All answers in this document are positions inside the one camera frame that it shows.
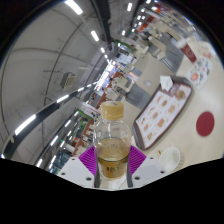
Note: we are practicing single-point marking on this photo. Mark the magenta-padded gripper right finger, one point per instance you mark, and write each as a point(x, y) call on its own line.
point(136, 160)

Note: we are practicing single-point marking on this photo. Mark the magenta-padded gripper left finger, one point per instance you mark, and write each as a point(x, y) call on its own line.
point(87, 160)

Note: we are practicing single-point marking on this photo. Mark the clear bottle with yellow cap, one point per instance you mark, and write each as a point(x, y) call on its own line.
point(112, 150)

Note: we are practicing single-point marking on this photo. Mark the brown food tray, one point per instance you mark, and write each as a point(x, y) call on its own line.
point(136, 129)

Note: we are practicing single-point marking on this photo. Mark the white patterned paper cup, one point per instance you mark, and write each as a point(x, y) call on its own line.
point(169, 159)

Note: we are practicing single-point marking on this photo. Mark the printed paper tray liner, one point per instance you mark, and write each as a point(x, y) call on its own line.
point(160, 116)

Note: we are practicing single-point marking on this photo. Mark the group of ceiling lights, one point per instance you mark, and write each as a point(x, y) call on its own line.
point(25, 124)

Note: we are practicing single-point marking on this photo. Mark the flat round red coaster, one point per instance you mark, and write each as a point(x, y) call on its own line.
point(205, 123)

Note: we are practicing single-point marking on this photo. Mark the ceiling air conditioner unit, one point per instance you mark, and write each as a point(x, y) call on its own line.
point(67, 80)

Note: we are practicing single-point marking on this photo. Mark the white napkin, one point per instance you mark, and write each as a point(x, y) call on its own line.
point(166, 82)

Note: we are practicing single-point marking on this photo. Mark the group of beige chairs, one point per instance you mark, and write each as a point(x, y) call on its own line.
point(156, 43)

